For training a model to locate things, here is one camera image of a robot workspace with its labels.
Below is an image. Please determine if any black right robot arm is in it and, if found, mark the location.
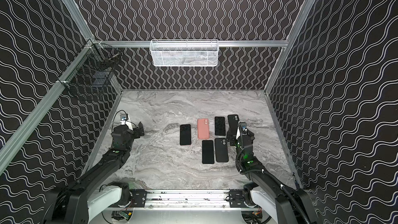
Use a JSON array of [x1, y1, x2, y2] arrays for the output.
[[227, 129, 318, 224]]

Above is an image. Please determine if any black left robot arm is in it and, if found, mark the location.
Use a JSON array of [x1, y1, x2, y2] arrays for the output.
[[40, 122, 145, 224]]

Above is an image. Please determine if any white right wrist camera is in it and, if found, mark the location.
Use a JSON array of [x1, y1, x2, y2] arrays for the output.
[[236, 122, 248, 140]]

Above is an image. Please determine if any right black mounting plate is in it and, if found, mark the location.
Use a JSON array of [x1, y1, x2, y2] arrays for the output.
[[226, 189, 251, 208]]

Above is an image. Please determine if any black phone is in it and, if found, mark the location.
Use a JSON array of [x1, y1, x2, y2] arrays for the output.
[[215, 116, 226, 136]]

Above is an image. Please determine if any white wire mesh basket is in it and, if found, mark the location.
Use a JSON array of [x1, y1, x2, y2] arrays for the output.
[[149, 39, 219, 67]]

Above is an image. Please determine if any black smartphone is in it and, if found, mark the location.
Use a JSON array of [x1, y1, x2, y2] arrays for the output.
[[202, 140, 215, 164], [179, 124, 192, 146]]

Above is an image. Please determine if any pink phone case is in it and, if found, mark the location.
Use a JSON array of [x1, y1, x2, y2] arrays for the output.
[[198, 118, 210, 140]]

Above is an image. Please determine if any black wire basket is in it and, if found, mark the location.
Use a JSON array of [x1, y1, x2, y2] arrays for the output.
[[62, 44, 122, 102]]

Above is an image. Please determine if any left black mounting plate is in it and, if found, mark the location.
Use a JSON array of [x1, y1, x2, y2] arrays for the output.
[[119, 189, 148, 208]]

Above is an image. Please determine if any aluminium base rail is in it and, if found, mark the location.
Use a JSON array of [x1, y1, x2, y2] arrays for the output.
[[88, 186, 261, 217]]

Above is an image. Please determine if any black corrugated cable conduit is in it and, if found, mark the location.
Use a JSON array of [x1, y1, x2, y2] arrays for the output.
[[261, 170, 312, 224]]

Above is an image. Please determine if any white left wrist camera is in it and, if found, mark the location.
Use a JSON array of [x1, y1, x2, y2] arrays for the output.
[[120, 114, 131, 128]]

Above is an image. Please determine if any black phone case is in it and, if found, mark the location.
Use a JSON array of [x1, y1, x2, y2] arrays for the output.
[[228, 114, 239, 135]]

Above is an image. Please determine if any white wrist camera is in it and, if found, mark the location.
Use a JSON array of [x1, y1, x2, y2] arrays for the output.
[[236, 122, 248, 140], [120, 114, 131, 128]]

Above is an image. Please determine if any black mounting plate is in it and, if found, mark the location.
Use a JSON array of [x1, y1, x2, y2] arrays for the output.
[[119, 189, 148, 208], [226, 189, 251, 208]]

